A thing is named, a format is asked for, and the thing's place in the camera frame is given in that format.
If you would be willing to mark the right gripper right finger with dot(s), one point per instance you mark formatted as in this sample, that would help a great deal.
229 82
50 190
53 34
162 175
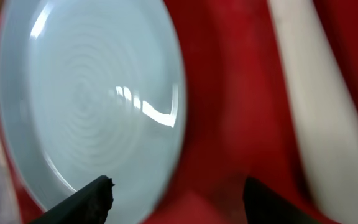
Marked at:
264 206

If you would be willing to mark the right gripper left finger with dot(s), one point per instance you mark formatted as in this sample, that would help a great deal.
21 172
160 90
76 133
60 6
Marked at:
89 205

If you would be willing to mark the white plastic spoon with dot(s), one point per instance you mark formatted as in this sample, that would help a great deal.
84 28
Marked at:
324 114

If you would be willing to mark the large light blue plate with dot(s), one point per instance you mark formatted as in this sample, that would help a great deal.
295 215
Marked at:
91 88

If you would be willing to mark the red serving tray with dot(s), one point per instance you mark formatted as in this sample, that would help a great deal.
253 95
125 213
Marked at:
238 116

